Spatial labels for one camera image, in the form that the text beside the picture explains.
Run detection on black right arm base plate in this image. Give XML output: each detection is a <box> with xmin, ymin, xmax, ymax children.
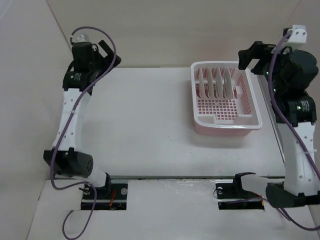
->
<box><xmin>213</xmin><ymin>181</ymin><xmax>265</xmax><ymax>210</ymax></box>

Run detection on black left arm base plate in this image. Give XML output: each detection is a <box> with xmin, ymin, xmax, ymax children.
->
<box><xmin>79</xmin><ymin>179</ymin><xmax>128</xmax><ymax>211</ymax></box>

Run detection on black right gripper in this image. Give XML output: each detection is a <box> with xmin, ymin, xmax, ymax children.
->
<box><xmin>239</xmin><ymin>40</ymin><xmax>298</xmax><ymax>96</ymax></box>

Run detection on green red rimmed plate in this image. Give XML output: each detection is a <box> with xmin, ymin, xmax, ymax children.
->
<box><xmin>215</xmin><ymin>68</ymin><xmax>223</xmax><ymax>99</ymax></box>

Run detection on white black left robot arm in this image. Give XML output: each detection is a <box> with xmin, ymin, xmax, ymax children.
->
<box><xmin>43</xmin><ymin>40</ymin><xmax>121</xmax><ymax>199</ymax></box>

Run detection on white pink dish rack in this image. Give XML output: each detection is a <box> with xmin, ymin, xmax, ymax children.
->
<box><xmin>190</xmin><ymin>61</ymin><xmax>263</xmax><ymax>137</ymax></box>

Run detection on orange sunburst plate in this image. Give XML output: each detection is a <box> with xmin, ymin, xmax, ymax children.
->
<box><xmin>224</xmin><ymin>68</ymin><xmax>233</xmax><ymax>100</ymax></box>
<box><xmin>198</xmin><ymin>68</ymin><xmax>206</xmax><ymax>98</ymax></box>

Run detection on white plate grey floral emblem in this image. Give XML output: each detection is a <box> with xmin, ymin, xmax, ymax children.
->
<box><xmin>207</xmin><ymin>67</ymin><xmax>214</xmax><ymax>99</ymax></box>

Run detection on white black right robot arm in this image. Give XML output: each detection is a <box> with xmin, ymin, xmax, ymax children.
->
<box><xmin>231</xmin><ymin>41</ymin><xmax>320</xmax><ymax>209</ymax></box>

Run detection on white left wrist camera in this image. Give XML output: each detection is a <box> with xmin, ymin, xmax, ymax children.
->
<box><xmin>69</xmin><ymin>33</ymin><xmax>90</xmax><ymax>45</ymax></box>

